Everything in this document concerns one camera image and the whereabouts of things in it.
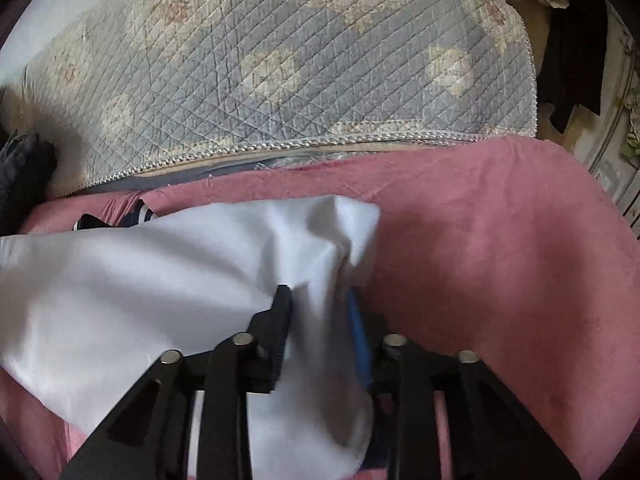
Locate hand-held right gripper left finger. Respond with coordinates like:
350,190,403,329
60,285,293,480

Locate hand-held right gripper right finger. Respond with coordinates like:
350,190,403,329
346,290,582,480

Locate white and navy striped jacket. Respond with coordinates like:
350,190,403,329
0,194,387,480

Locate dark hanging clothes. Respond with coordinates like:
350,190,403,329
539,0,608,133

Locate pink blanket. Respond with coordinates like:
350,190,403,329
0,135,640,480

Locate blue floral quilted bedspread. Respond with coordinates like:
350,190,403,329
22,0,540,197

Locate dark cloth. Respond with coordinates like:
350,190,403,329
0,130,58,238

